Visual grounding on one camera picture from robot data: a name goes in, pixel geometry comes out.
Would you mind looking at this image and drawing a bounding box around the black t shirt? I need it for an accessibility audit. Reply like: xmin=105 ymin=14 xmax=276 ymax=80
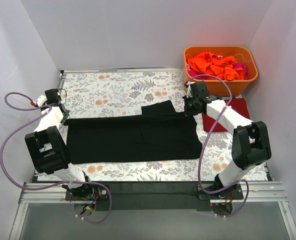
xmin=64 ymin=100 xmax=202 ymax=164

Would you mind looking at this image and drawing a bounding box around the orange t shirt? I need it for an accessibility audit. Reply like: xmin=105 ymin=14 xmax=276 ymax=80
xmin=187 ymin=51 xmax=237 ymax=74

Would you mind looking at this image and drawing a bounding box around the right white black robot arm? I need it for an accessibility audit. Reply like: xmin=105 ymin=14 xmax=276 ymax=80
xmin=184 ymin=81 xmax=272 ymax=199

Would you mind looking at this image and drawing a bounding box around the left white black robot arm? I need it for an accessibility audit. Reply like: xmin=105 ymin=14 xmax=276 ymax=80
xmin=24 ymin=88 xmax=94 ymax=200

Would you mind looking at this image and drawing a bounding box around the floral patterned table mat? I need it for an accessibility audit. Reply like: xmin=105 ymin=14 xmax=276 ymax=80
xmin=60 ymin=70 xmax=232 ymax=182

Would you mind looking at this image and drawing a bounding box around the magenta pink t shirt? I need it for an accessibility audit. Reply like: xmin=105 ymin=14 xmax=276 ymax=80
xmin=186 ymin=62 xmax=248 ymax=81

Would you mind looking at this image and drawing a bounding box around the folded dark red t shirt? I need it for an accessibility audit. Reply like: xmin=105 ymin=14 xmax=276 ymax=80
xmin=202 ymin=98 xmax=250 ymax=133

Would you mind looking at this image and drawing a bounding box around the orange plastic laundry basket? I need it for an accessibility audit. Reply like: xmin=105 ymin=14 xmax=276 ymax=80
xmin=184 ymin=46 xmax=258 ymax=97

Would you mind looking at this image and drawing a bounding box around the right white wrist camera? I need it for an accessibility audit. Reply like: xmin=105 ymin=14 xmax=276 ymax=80
xmin=184 ymin=84 xmax=193 ymax=98

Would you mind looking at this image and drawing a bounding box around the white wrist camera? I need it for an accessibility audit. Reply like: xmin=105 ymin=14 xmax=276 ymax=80
xmin=184 ymin=84 xmax=193 ymax=98
xmin=30 ymin=95 xmax=47 ymax=108

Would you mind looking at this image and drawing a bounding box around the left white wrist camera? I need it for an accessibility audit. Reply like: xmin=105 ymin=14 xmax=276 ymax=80
xmin=30 ymin=95 xmax=47 ymax=108

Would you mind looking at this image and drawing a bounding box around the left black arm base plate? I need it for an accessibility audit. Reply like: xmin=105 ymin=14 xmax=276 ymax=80
xmin=62 ymin=184 xmax=109 ymax=201

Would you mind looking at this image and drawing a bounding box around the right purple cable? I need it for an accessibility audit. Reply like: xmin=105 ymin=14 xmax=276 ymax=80
xmin=185 ymin=74 xmax=250 ymax=219

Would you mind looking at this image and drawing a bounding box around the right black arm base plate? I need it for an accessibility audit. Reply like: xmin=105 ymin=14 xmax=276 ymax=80
xmin=192 ymin=183 xmax=244 ymax=201

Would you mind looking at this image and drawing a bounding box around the aluminium frame rail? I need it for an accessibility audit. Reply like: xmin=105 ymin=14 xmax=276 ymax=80
xmin=10 ymin=181 xmax=296 ymax=240

